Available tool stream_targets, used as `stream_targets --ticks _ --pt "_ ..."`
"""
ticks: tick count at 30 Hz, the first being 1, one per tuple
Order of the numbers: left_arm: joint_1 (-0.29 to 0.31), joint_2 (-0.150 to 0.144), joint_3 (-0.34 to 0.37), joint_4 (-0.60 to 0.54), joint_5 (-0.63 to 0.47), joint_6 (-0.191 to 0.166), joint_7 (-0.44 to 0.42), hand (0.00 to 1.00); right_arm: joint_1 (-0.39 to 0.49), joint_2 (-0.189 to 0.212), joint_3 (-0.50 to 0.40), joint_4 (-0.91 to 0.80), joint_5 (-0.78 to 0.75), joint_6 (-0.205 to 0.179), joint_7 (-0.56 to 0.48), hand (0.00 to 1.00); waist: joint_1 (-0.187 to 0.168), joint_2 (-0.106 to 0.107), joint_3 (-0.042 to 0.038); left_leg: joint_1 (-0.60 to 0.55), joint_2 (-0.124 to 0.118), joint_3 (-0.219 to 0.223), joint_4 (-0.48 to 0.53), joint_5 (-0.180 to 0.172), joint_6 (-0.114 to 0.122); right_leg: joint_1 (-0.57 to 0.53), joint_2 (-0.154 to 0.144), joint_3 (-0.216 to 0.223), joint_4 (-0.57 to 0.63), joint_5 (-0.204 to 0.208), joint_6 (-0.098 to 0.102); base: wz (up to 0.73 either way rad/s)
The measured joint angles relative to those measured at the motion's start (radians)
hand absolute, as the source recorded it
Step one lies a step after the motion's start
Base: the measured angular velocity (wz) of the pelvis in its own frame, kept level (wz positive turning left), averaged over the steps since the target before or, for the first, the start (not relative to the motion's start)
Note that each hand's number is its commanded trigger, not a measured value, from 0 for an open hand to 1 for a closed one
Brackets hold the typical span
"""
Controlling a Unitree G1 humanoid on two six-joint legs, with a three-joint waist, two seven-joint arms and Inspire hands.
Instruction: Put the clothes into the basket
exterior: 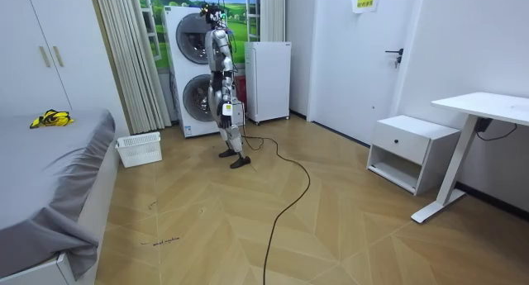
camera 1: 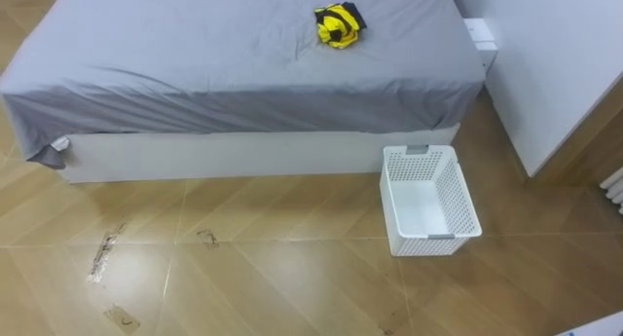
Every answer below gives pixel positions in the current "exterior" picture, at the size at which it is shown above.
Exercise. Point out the white pleated curtain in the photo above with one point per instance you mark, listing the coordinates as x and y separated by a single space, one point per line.
273 12

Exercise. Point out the grey bed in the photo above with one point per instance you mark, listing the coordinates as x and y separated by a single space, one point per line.
41 173

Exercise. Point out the white door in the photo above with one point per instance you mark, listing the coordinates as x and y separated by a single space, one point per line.
351 70

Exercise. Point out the white desk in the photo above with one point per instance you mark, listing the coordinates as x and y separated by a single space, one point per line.
487 105

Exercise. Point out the white wardrobe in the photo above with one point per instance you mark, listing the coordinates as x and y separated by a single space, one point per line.
53 49

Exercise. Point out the landscape wall poster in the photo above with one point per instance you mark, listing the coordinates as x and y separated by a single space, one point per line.
239 16

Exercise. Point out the red container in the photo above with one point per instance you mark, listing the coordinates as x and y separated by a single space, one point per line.
241 88

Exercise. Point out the yellow and black soft toy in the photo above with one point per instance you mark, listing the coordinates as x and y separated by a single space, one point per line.
53 119

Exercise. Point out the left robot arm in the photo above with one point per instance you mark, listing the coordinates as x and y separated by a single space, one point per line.
225 64

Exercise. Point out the white laundry basket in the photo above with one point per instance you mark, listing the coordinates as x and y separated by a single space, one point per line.
139 150

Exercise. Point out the white washing machine tower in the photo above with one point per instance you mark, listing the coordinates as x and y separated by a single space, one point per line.
186 95

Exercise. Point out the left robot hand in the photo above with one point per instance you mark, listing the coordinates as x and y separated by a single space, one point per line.
226 116

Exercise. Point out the robot body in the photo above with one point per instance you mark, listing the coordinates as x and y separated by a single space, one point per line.
213 49

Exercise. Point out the white paper sign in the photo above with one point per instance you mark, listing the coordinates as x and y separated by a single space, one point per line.
365 0

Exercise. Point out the robot legs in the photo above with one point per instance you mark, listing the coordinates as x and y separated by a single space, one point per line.
215 99

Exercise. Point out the white nightstand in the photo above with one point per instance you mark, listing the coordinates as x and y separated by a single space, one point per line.
409 144

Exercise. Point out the beige pleated curtain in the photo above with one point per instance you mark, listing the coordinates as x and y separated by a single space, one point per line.
132 62

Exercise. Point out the white fridge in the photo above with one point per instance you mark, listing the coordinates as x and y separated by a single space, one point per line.
268 82

